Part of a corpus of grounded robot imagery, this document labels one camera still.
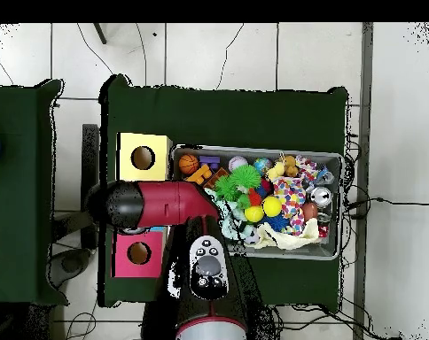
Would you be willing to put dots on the mint green cloth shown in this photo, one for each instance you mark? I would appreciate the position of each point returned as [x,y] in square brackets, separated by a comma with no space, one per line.
[232,217]

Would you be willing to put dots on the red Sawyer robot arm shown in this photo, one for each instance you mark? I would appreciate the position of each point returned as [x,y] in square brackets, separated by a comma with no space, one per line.
[165,205]

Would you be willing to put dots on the wooden box with three holes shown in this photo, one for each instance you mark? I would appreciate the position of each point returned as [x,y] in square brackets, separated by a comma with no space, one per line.
[157,170]

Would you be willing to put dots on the orange toy brick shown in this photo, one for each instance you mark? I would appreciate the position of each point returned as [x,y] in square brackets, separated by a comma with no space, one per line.
[200,174]

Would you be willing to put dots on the white baseball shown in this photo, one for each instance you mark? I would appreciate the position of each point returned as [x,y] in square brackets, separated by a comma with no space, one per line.
[238,163]

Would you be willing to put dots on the orange mini basketball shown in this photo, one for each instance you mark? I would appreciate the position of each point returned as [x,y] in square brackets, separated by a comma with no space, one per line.
[189,164]

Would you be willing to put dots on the green spiky ball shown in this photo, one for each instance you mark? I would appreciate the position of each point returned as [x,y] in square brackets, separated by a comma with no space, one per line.
[248,177]

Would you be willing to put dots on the globe print ball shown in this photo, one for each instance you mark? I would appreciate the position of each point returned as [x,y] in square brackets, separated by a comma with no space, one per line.
[263,165]

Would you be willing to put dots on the large yellow ball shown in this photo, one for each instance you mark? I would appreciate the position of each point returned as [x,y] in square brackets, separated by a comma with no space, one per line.
[271,206]

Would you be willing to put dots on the dark green table cloth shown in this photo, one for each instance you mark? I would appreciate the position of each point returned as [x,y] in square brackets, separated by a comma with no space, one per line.
[19,212]
[218,117]

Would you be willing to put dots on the colourful dotted cloth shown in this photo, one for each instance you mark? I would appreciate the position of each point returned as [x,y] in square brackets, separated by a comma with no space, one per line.
[290,198]

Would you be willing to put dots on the cream cloth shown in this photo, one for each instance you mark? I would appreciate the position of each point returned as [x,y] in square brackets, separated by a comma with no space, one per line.
[289,241]

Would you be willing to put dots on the silver drink can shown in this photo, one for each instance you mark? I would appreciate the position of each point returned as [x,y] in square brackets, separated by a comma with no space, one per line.
[321,196]

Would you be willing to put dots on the dark metal leg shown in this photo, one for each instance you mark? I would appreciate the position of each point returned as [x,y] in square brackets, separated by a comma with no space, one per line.
[100,33]

